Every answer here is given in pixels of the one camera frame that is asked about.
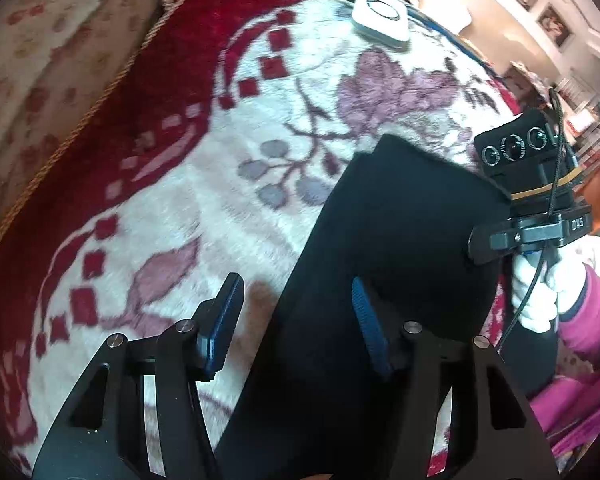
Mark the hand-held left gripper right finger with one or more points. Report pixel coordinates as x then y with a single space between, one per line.
374 332

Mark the black pants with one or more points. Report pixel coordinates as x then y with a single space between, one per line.
380 220

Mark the white cloth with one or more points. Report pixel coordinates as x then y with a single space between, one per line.
452 15

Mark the red and white plush blanket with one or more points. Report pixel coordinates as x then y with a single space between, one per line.
205 185

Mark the person's right hand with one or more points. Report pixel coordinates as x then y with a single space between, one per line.
530 300

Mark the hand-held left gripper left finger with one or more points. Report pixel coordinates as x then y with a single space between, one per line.
221 330

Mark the person's right forearm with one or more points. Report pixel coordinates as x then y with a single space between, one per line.
597 325

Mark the person's pink clothing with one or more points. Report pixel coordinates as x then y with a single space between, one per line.
580 410

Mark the small framed picture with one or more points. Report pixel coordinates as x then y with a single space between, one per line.
555 26

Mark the beige floral bed sheet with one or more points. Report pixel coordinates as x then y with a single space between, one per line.
55 60

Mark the white square device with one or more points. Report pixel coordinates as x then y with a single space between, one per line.
382 16

